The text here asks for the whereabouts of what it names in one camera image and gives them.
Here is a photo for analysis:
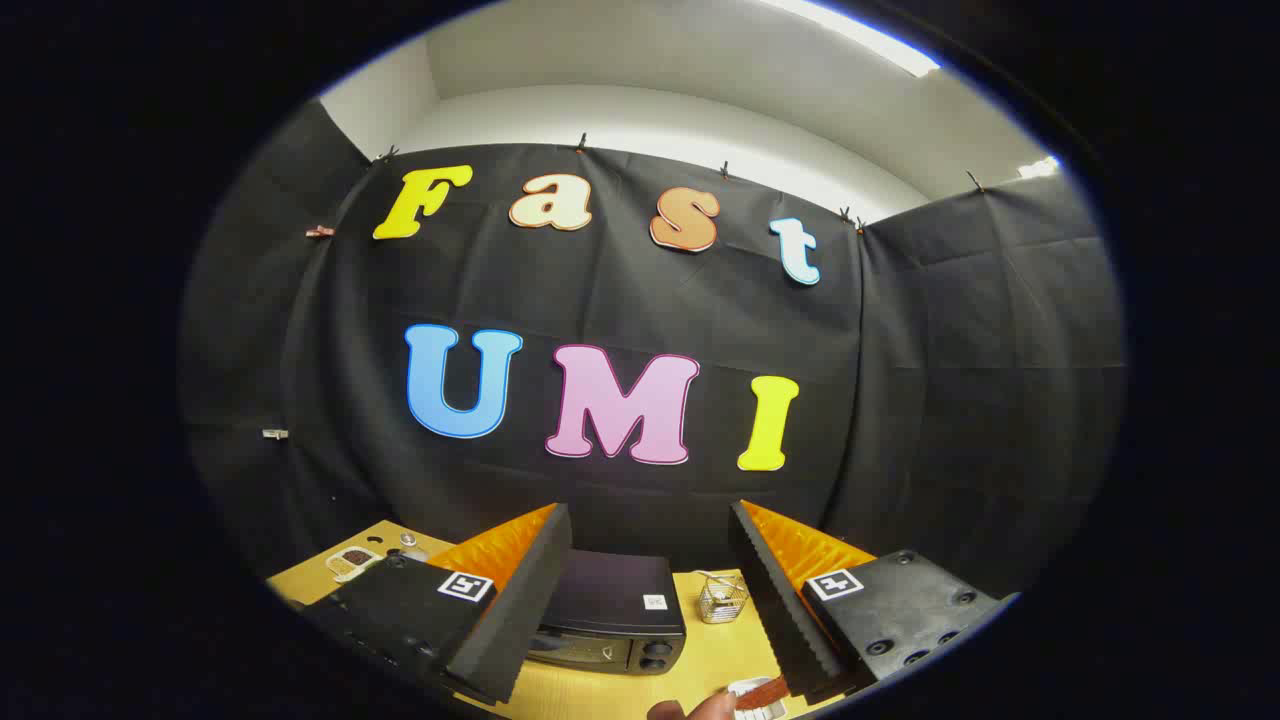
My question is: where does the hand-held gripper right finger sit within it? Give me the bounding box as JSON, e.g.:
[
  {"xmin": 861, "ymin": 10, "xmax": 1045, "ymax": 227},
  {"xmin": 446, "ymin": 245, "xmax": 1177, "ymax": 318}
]
[{"xmin": 728, "ymin": 500, "xmax": 1021, "ymax": 706}]

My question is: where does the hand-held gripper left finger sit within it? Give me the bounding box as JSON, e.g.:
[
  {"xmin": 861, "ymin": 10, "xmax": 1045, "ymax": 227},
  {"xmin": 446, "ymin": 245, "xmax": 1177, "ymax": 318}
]
[{"xmin": 300, "ymin": 503, "xmax": 573, "ymax": 706}]

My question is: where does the black toaster oven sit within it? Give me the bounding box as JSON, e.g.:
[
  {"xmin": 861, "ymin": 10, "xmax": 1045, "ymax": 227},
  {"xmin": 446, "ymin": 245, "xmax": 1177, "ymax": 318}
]
[{"xmin": 525, "ymin": 548, "xmax": 688, "ymax": 677}]

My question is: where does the white rectangular plate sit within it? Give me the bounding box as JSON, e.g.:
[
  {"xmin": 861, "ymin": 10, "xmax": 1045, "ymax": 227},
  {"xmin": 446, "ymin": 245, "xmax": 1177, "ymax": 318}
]
[{"xmin": 727, "ymin": 677, "xmax": 791, "ymax": 720}]

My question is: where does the white seasoning dish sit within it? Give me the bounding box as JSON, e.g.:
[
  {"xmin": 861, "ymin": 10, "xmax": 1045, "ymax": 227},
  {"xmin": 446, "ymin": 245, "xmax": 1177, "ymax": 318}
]
[{"xmin": 325, "ymin": 545, "xmax": 383, "ymax": 584}]

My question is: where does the silver wire toast rack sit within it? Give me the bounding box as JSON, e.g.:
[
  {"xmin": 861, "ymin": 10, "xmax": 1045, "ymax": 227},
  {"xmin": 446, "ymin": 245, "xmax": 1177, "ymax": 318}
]
[{"xmin": 697, "ymin": 570, "xmax": 751, "ymax": 625}]

